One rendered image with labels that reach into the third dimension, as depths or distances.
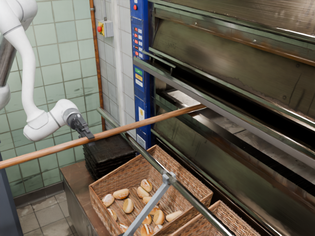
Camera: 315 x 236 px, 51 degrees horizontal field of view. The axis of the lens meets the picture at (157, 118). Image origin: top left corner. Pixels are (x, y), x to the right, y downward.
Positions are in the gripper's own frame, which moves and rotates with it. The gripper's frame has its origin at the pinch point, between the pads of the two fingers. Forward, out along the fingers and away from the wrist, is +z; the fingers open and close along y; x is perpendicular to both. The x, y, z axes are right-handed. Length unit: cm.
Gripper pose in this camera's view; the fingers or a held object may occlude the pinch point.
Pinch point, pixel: (89, 138)
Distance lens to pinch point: 154.3
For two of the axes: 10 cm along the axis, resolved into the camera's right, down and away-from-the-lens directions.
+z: 5.2, 4.0, -7.6
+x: -8.6, 2.5, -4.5
